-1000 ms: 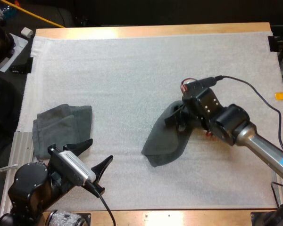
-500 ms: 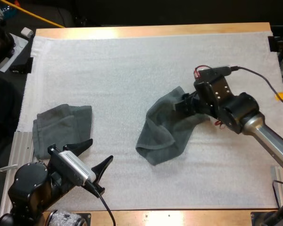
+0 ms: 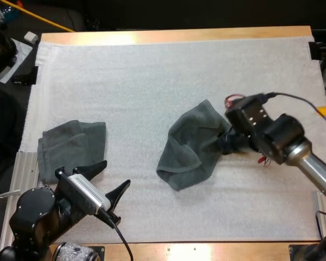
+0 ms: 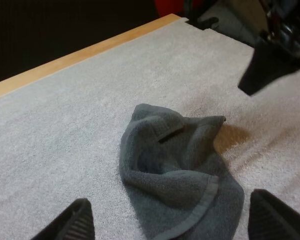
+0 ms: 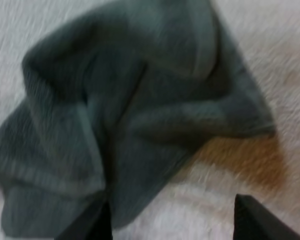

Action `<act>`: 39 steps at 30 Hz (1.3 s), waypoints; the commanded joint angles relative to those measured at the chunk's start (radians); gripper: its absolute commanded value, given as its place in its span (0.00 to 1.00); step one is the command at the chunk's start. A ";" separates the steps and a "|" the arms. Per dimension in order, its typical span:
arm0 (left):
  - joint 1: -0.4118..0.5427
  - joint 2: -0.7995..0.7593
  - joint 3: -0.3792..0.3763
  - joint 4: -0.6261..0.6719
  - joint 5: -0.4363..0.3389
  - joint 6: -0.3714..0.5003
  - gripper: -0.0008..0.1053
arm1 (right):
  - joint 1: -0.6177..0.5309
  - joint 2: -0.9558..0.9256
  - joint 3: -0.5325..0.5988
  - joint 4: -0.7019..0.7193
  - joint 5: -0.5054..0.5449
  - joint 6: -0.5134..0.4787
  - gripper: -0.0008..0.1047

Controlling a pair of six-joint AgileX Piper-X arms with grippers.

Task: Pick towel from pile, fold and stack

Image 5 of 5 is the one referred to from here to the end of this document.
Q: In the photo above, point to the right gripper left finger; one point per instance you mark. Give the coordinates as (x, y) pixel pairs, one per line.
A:
(101, 222)

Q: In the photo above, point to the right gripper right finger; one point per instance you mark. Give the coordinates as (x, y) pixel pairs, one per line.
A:
(260, 220)

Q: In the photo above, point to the grey-green towel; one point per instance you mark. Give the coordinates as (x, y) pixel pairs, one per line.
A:
(130, 105)

